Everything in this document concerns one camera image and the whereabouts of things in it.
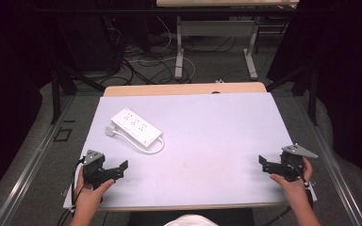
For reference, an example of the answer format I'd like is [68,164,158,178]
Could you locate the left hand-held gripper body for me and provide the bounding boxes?
[82,149,108,190]

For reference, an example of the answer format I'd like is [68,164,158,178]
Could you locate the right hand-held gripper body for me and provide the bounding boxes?
[279,143,319,183]

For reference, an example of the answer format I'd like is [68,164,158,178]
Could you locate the person's right hand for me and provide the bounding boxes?
[270,156,314,204]

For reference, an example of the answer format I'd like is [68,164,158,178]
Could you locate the person's left hand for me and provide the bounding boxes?
[74,167,116,215]

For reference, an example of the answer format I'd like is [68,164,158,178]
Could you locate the white power strip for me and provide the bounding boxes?
[110,107,164,149]

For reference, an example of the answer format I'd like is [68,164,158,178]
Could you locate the white table mat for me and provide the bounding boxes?
[63,91,318,211]

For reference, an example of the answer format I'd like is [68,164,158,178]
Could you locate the black metal stand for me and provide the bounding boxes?
[265,64,321,126]
[50,59,107,125]

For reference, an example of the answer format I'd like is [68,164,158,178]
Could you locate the person's white clothing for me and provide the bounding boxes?
[164,214,220,226]

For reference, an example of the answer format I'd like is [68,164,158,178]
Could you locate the wooden table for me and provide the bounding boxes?
[63,81,318,213]

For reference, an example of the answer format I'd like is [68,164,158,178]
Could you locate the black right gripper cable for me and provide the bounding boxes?
[261,158,315,226]

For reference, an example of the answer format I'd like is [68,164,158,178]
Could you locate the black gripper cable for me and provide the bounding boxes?
[56,157,87,226]
[261,158,315,226]

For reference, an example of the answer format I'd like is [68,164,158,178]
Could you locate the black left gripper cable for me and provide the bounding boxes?
[56,157,87,226]

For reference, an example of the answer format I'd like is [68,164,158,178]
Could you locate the white power strip cable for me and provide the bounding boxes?
[112,129,166,155]

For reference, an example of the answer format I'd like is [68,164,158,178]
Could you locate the aluminium floor rail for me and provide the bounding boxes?
[295,93,362,226]
[0,94,76,226]

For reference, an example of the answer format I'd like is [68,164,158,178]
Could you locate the black floor cables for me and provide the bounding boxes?
[100,15,239,87]

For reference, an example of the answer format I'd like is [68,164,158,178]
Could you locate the white floor cable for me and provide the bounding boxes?
[128,15,197,85]

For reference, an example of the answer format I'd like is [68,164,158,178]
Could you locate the white metal desk frame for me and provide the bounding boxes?
[173,15,261,81]

